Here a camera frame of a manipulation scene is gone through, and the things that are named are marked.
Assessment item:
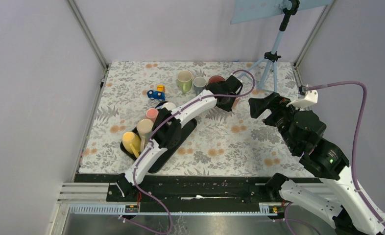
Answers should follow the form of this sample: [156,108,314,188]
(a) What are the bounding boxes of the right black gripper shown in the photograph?
[246,91,304,152]

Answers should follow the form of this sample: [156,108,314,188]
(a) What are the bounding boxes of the grey mug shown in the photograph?
[192,77,207,96]

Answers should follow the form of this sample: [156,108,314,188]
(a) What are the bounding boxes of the light green mug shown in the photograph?
[177,70,193,94]

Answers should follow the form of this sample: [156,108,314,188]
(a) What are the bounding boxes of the plain pink mug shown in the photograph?
[145,108,159,122]

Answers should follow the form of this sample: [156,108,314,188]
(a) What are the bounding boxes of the cream floral mug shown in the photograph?
[136,118,154,152]

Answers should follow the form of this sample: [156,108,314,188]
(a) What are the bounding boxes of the salmon textured square mug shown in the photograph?
[232,98,240,110]

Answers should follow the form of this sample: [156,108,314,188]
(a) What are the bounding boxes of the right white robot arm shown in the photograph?
[249,93,385,235]

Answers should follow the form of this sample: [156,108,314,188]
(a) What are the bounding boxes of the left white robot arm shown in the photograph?
[116,75,243,201]

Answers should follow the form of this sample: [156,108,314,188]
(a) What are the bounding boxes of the light blue mug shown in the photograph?
[161,102,177,111]

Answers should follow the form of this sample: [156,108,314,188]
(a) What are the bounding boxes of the yellow mug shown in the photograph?
[121,131,141,159]

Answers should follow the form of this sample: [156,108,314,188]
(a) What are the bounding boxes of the floral tablecloth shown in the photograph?
[79,61,311,177]

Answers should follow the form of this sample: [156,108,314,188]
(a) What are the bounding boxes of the black plastic tray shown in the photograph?
[120,101,197,173]

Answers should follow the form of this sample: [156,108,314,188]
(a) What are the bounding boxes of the blue yellow toy truck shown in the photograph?
[147,85,166,101]

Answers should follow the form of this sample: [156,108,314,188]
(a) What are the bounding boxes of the light blue tripod stand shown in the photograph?
[236,0,333,94]

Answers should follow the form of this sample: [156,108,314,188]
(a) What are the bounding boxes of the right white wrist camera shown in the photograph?
[286,85,318,109]

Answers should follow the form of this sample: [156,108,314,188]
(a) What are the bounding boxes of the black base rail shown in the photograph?
[106,173,299,215]

